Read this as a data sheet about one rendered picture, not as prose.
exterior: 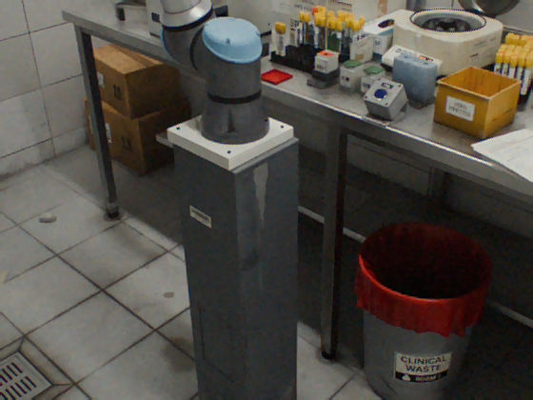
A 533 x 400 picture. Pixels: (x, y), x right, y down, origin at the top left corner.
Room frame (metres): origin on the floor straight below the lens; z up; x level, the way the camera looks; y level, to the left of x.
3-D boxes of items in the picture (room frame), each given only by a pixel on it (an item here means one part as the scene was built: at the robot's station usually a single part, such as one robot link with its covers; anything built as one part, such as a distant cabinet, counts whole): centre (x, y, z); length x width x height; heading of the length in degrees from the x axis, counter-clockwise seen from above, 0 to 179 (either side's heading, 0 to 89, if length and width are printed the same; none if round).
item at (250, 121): (1.29, 0.09, 0.95); 0.15 x 0.15 x 0.10
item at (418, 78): (1.49, -0.34, 0.92); 0.10 x 0.07 x 0.10; 41
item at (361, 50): (1.80, -0.17, 0.91); 0.20 x 0.10 x 0.07; 47
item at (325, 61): (1.61, -0.14, 0.92); 0.05 x 0.04 x 0.06; 137
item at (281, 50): (1.74, -0.08, 0.93); 0.17 x 0.09 x 0.11; 47
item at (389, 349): (1.42, -0.40, 0.22); 0.38 x 0.37 x 0.44; 47
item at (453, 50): (1.72, -0.45, 0.94); 0.30 x 0.24 x 0.12; 128
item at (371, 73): (1.52, -0.24, 0.91); 0.05 x 0.04 x 0.07; 137
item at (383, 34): (1.87, -0.35, 0.92); 0.24 x 0.12 x 0.10; 137
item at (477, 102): (1.36, -0.46, 0.93); 0.13 x 0.13 x 0.10; 43
